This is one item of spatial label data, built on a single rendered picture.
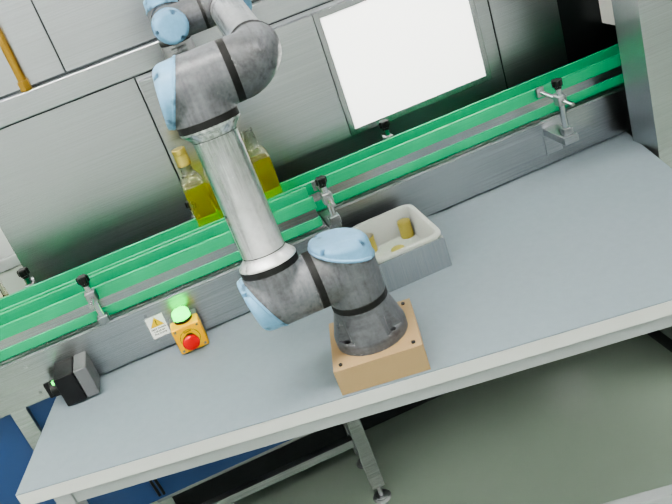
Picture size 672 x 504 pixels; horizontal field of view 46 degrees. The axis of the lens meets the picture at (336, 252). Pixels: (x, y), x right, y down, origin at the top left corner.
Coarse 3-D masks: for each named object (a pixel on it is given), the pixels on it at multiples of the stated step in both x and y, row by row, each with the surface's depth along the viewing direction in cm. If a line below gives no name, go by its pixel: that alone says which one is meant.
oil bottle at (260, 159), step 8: (248, 152) 198; (256, 152) 197; (264, 152) 198; (256, 160) 198; (264, 160) 198; (256, 168) 198; (264, 168) 199; (272, 168) 200; (264, 176) 200; (272, 176) 200; (264, 184) 201; (272, 184) 201; (264, 192) 201; (272, 192) 202; (280, 192) 203
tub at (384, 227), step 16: (400, 208) 203; (416, 208) 199; (368, 224) 202; (384, 224) 203; (416, 224) 200; (432, 224) 189; (384, 240) 204; (400, 240) 203; (416, 240) 200; (432, 240) 185; (384, 256) 183
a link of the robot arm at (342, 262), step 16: (320, 240) 153; (336, 240) 152; (352, 240) 150; (368, 240) 153; (304, 256) 152; (320, 256) 149; (336, 256) 148; (352, 256) 149; (368, 256) 151; (320, 272) 150; (336, 272) 150; (352, 272) 150; (368, 272) 152; (320, 288) 150; (336, 288) 150; (352, 288) 151; (368, 288) 152; (384, 288) 156; (336, 304) 155; (352, 304) 153
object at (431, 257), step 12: (444, 240) 185; (408, 252) 184; (420, 252) 184; (432, 252) 185; (444, 252) 186; (384, 264) 183; (396, 264) 184; (408, 264) 185; (420, 264) 186; (432, 264) 187; (444, 264) 187; (384, 276) 184; (396, 276) 185; (408, 276) 186; (420, 276) 187; (396, 288) 186
